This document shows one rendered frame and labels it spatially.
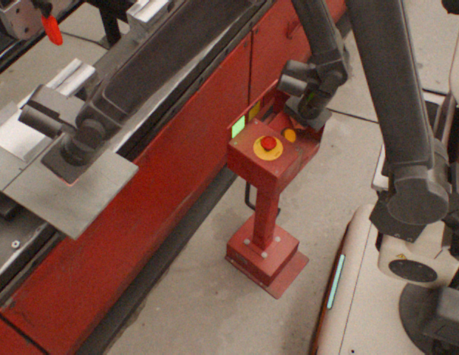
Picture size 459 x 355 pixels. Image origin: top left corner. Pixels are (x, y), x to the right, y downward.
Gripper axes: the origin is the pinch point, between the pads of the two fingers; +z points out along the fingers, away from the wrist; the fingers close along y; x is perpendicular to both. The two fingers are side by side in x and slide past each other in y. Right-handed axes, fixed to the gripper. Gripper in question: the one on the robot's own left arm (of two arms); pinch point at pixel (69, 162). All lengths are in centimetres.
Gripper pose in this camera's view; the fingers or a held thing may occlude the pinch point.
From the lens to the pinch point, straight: 104.9
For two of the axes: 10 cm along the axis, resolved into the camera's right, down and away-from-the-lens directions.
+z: -4.2, 2.1, 8.8
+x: 7.2, 6.7, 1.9
